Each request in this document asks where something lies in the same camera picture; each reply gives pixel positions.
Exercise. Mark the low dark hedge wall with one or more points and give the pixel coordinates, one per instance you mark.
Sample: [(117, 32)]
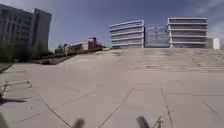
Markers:
[(63, 56)]

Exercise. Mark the dark trees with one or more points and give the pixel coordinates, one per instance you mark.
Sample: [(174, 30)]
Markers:
[(15, 51)]

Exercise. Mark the small white building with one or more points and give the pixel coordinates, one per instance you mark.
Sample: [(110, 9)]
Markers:
[(213, 43)]

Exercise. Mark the tall grey building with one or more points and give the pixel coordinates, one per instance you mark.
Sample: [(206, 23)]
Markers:
[(20, 30)]

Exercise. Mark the robot's own part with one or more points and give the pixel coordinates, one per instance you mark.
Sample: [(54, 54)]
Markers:
[(142, 122), (79, 123)]

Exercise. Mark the wide pale stone steps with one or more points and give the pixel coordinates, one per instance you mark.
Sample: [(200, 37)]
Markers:
[(150, 58)]

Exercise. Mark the pale concrete slab plaza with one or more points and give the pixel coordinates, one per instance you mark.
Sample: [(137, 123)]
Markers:
[(110, 86)]

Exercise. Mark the white banded building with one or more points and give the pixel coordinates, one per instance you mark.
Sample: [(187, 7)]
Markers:
[(160, 33)]

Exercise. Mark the low red brick building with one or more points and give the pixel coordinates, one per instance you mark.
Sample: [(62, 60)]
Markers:
[(85, 45)]

